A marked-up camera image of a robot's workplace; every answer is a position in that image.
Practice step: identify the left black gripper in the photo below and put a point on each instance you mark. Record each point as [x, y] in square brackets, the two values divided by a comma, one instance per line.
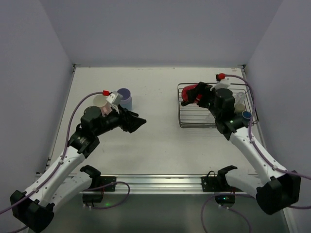
[124, 119]

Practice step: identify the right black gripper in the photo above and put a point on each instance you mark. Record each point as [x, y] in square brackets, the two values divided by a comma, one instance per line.
[204, 94]

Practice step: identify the red mug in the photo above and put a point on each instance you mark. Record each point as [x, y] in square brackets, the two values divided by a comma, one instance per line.
[188, 95]

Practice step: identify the lavender cup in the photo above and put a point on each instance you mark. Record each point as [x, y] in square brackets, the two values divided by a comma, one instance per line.
[126, 95]

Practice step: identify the pink mug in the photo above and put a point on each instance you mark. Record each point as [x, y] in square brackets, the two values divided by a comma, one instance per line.
[101, 102]

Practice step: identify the dark blue small cup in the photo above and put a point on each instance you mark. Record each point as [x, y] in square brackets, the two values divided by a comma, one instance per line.
[246, 115]

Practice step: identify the light blue cup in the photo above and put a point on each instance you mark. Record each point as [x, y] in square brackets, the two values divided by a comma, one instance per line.
[126, 104]

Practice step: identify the clear faceted glass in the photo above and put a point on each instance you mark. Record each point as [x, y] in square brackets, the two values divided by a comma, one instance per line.
[240, 98]

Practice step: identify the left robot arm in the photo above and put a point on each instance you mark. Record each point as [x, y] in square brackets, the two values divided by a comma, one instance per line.
[36, 205]

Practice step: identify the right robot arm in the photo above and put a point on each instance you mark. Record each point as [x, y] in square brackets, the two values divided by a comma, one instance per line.
[275, 188]

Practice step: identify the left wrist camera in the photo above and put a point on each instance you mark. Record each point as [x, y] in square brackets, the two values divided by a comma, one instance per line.
[114, 99]

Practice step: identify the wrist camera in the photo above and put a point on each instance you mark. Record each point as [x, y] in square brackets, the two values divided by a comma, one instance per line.
[114, 99]
[222, 82]

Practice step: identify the black wire dish rack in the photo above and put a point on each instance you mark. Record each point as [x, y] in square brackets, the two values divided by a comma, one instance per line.
[192, 116]

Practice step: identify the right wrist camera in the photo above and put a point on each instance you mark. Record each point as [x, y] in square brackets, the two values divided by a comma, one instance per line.
[222, 82]

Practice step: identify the aluminium rail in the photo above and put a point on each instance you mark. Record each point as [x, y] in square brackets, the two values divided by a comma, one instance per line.
[133, 184]

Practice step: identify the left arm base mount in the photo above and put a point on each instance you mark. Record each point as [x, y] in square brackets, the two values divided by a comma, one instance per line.
[97, 183]

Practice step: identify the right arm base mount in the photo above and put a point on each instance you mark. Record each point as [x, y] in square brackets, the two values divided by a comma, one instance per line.
[215, 182]

